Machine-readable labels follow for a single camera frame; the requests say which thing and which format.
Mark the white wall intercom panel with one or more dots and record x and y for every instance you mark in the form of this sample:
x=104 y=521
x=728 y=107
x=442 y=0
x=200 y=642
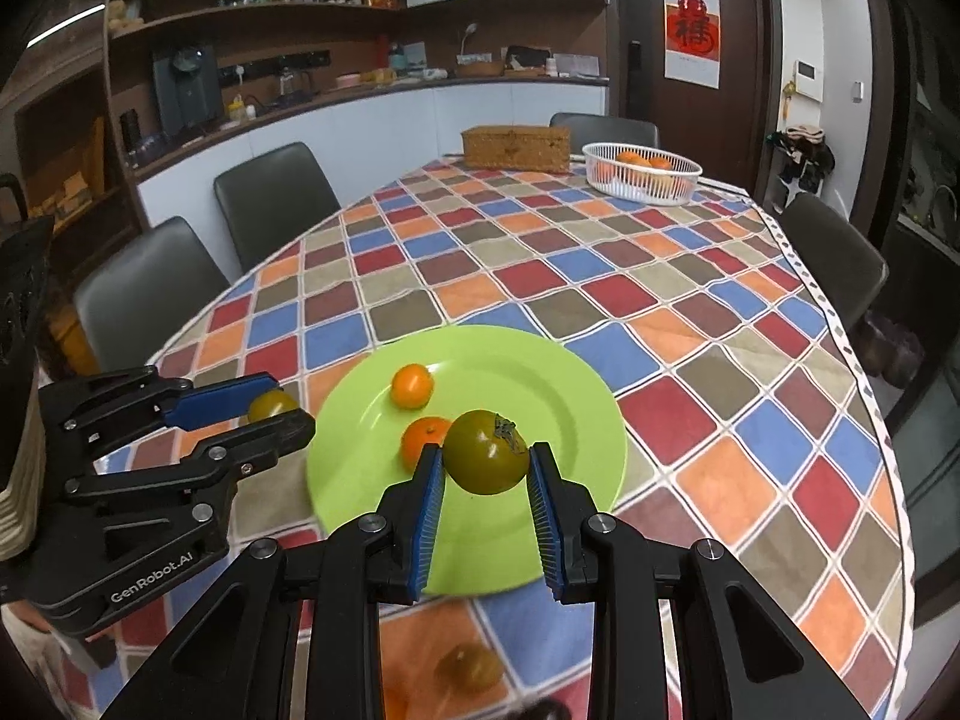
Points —
x=807 y=79

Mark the dark brown door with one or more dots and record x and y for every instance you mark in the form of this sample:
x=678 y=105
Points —
x=742 y=112

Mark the large green persimmon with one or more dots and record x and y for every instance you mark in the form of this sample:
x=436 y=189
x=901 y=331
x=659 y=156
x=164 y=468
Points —
x=486 y=457

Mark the yellow-green persimmon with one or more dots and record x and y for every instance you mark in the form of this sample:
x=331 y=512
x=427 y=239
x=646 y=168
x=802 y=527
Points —
x=469 y=667

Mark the white plastic basket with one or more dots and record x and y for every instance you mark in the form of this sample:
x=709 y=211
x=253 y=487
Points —
x=615 y=184

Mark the hanging clothes and bags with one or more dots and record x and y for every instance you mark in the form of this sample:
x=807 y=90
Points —
x=802 y=154

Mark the red and white door poster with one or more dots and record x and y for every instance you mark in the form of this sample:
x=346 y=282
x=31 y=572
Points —
x=691 y=30

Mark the checkered tablecloth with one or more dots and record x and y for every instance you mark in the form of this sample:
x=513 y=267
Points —
x=600 y=300

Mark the woven wicker box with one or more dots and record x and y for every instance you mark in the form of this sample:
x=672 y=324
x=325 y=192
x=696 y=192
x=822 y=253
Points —
x=516 y=148

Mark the black water dispenser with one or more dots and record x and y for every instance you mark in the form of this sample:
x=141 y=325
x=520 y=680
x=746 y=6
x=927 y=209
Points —
x=187 y=90

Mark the grey dining chair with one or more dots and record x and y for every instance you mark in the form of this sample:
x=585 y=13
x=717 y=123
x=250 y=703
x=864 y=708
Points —
x=832 y=255
x=274 y=195
x=600 y=127
x=142 y=292

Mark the white desk lamp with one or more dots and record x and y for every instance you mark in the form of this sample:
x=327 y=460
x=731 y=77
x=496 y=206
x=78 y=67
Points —
x=469 y=41

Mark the black power strip rail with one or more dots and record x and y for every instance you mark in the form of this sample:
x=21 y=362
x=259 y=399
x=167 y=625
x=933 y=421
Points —
x=300 y=60

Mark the dark bag under chair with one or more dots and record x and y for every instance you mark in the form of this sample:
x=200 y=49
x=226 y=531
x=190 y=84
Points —
x=892 y=349

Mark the black bag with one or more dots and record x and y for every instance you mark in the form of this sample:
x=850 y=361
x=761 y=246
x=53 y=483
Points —
x=529 y=58

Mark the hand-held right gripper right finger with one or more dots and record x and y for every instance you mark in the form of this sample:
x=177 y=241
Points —
x=544 y=529

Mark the orange tangerine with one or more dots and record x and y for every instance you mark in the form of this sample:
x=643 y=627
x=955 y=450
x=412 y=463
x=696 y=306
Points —
x=412 y=385
x=630 y=158
x=421 y=441
x=660 y=162

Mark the small green persimmon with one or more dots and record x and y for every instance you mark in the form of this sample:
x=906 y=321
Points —
x=274 y=400

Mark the green plate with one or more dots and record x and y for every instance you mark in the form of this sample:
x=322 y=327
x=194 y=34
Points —
x=517 y=375

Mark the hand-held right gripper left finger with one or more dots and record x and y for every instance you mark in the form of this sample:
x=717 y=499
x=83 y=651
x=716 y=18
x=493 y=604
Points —
x=428 y=514

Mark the wooden shelf cabinet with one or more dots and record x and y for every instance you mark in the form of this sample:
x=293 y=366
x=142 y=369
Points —
x=120 y=75

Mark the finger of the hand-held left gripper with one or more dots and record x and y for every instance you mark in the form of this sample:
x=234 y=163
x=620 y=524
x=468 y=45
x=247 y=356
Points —
x=262 y=436
x=217 y=399

